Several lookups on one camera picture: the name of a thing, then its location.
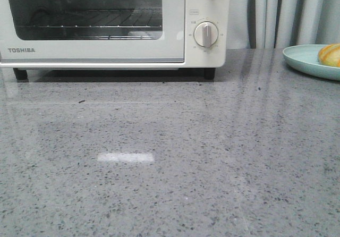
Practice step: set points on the white Toshiba toaster oven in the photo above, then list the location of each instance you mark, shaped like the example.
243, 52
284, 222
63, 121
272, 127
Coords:
195, 56

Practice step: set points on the wire oven rack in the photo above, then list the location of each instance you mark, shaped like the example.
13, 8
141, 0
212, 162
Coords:
123, 24

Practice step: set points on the lower oven timer knob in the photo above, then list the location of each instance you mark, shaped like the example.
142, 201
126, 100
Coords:
206, 34

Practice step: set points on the teal round plate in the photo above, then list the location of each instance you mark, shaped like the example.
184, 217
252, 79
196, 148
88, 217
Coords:
304, 58

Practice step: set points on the golden croissant bread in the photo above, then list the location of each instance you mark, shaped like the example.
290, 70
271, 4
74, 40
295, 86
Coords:
329, 55

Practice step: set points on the grey pleated curtain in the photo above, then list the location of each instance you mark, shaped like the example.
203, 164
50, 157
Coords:
282, 23

